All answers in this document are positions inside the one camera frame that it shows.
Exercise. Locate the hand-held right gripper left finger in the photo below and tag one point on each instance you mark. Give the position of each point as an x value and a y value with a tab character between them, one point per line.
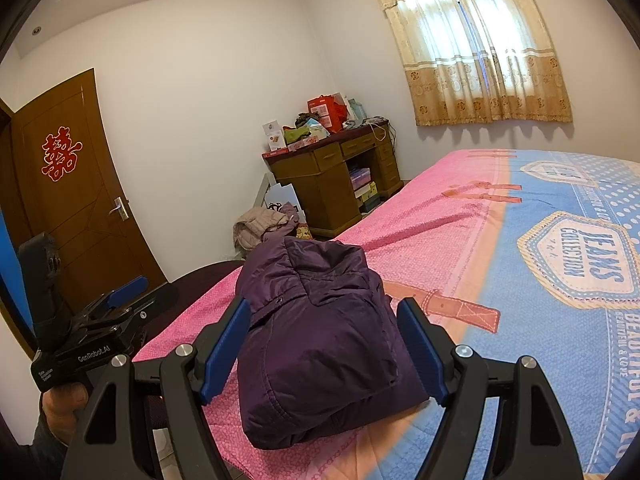
225	355

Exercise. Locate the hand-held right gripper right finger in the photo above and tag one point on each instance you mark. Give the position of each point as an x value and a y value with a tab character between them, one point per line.
425	355

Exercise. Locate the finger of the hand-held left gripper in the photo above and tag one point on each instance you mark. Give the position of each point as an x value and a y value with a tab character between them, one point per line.
150	302
125	292

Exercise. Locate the purple quilted jacket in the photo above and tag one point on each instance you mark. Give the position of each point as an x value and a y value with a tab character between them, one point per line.
320	340

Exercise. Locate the person's left forearm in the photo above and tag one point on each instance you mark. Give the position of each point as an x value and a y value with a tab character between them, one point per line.
45	452

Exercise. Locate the beige clothes pile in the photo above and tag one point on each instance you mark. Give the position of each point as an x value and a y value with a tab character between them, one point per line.
260	225

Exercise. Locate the person's left hand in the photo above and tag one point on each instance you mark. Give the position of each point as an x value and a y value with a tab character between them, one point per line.
62	407

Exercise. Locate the brown wooden door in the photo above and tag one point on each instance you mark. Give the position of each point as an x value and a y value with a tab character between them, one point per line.
75	240

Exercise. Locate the red paper door sticker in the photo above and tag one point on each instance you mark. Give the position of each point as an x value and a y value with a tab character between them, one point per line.
61	155

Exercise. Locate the white paper bag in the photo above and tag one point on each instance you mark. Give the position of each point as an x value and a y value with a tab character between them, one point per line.
282	195

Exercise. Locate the yellow box in desk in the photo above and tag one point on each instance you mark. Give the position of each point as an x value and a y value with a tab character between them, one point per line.
366	191

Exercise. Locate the pink boxes in desk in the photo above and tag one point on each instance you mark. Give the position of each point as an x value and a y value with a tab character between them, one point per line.
361	177

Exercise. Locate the brown wooden desk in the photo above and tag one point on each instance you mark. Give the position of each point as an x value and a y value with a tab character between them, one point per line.
320	185

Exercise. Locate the white printed box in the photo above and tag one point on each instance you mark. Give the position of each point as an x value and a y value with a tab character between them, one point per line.
273	135

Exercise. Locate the green cloth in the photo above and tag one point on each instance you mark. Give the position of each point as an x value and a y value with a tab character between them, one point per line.
297	135

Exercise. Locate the red gift box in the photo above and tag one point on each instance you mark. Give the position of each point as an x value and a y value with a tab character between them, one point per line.
320	110

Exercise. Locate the beige patterned window curtain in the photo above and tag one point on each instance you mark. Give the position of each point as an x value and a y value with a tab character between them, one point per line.
475	60

